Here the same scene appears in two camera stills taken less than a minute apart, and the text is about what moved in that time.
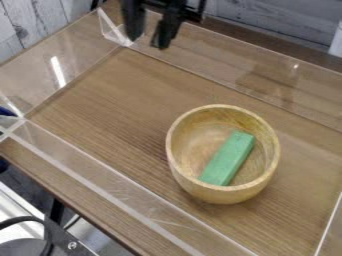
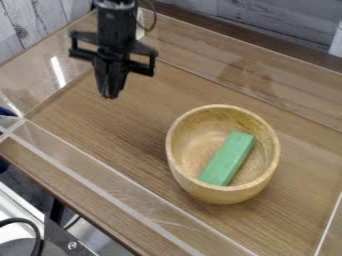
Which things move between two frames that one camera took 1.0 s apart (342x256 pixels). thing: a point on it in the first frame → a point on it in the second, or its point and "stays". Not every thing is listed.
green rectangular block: x=222 y=169 stays
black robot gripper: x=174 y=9 → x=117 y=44
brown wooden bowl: x=197 y=135 stays
